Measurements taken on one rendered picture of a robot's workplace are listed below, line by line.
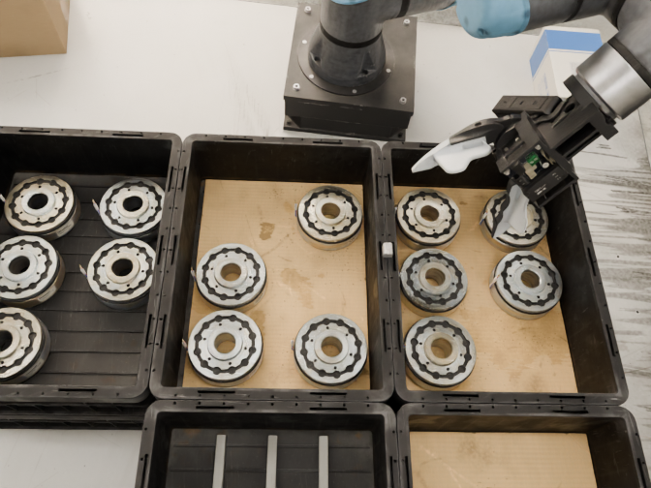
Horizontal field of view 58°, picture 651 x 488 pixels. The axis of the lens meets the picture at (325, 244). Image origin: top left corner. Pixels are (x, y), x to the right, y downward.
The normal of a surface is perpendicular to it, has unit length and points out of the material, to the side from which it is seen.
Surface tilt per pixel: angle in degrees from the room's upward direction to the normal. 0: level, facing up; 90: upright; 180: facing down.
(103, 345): 0
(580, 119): 57
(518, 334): 0
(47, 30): 90
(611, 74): 48
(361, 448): 0
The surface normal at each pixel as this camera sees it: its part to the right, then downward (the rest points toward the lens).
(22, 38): 0.15, 0.88
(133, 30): 0.07, -0.47
